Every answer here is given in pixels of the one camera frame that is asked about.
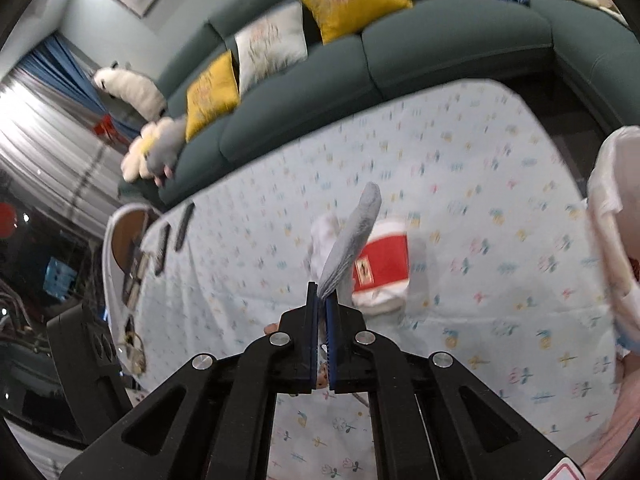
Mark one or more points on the white crumpled tissue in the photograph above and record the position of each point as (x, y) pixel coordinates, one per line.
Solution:
(322, 240)

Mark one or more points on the white floral cushion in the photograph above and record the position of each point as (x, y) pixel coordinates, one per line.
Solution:
(270, 45)

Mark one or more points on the trash bin with white bag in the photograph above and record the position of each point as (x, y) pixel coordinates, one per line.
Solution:
(612, 200)

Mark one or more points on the floral print tablecloth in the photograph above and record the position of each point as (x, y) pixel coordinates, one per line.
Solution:
(475, 160)

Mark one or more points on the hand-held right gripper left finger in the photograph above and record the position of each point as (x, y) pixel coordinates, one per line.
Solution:
(312, 340)

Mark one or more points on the grey plush mouse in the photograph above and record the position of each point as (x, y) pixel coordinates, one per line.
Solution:
(165, 150)

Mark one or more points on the sheer grey curtain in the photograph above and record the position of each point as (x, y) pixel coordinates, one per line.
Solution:
(45, 150)

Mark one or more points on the wooden chair with white frame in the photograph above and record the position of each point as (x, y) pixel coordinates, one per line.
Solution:
(125, 240)

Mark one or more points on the blue curtain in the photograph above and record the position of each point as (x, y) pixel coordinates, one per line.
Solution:
(65, 70)

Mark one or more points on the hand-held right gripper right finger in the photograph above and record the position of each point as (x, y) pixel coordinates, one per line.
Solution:
(331, 345)

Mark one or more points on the pink cloth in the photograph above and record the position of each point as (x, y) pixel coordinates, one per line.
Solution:
(615, 435)

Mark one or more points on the black remote control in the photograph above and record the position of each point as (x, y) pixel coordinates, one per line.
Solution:
(184, 227)
(162, 249)

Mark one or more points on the small yellow embroidered cushion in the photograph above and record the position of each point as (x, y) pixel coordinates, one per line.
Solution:
(212, 92)

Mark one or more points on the grey fabric piece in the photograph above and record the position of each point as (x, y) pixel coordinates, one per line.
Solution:
(350, 240)

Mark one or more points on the red and white packet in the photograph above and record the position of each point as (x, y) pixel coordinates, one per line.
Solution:
(382, 265)

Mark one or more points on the teal fabric sofa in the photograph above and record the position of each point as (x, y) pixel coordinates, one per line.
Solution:
(440, 45)

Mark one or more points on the white plush animal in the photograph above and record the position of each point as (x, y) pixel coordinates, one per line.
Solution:
(132, 87)

